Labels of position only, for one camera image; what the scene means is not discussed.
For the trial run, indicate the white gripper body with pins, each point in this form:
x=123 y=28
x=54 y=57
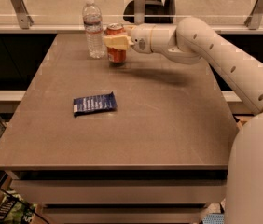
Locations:
x=141 y=38

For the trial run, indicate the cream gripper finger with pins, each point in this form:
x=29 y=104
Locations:
x=120 y=42
x=128 y=29

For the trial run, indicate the orange coke can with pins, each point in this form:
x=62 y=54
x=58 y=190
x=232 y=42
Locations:
x=115 y=55

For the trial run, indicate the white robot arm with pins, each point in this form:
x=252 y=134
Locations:
x=187 y=42

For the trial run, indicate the clear plastic water bottle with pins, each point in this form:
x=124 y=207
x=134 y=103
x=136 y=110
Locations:
x=93 y=25

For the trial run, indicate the black office chair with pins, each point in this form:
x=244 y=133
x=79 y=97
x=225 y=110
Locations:
x=159 y=11

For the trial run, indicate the blue snack packet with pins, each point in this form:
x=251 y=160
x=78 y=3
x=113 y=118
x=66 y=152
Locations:
x=94 y=104

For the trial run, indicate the upper grey drawer front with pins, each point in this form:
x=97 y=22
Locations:
x=120 y=191

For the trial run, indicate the grey drawer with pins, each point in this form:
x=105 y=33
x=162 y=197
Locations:
x=124 y=215
x=120 y=191

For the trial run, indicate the lower grey drawer front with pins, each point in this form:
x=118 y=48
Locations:
x=124 y=215

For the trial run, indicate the blue perforated basket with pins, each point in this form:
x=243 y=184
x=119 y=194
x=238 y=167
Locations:
x=213 y=219

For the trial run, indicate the green chip bag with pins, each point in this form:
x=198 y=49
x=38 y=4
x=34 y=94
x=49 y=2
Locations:
x=14 y=210

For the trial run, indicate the middle metal railing bracket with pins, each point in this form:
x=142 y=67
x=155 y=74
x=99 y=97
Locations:
x=139 y=11

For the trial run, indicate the metal railing bracket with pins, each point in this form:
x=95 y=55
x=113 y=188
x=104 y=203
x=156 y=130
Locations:
x=139 y=11
x=24 y=19
x=254 y=19

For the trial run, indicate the left metal railing bracket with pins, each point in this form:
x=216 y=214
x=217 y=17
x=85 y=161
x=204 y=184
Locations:
x=24 y=19

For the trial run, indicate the right metal railing bracket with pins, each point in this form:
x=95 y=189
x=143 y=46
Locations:
x=254 y=19

